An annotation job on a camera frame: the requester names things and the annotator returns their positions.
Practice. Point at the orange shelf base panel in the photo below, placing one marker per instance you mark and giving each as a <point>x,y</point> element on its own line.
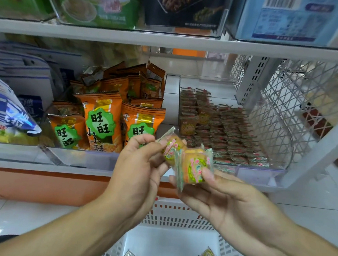
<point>22,185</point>

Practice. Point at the blue product box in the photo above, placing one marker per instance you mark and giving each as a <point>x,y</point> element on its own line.
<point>290,19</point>

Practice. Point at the white basket with red rim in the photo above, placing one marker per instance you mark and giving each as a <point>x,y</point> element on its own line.
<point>173,212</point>

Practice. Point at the green white product box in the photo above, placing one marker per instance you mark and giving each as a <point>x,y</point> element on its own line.
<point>94,2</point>

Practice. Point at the white perforated side panel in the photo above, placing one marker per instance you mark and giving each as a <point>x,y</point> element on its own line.
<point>295,102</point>

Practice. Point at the white metal shelf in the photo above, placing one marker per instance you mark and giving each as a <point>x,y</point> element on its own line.
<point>165,40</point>

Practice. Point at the blue white snack bag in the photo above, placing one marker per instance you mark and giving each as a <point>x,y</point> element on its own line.
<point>5,112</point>

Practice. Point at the person's left forearm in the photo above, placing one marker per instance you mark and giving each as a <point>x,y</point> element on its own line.
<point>59,237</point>

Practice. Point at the clear plastic shelf front guard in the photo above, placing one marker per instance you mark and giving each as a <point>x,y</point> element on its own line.
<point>72,157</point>

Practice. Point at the person's right hand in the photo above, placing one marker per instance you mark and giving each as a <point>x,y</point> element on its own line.
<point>238,215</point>

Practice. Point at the group of orange snack bags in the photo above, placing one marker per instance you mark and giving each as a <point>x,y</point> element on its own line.
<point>102,120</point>

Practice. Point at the bundle of snack packets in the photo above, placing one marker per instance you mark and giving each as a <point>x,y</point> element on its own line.
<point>192,164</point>

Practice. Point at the row of small snack packets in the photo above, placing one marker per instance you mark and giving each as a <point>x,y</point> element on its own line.
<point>227,131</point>

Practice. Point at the person's left hand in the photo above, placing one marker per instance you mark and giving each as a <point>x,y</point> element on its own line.
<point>135,179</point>

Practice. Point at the black product box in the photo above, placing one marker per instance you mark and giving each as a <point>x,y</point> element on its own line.
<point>185,7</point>

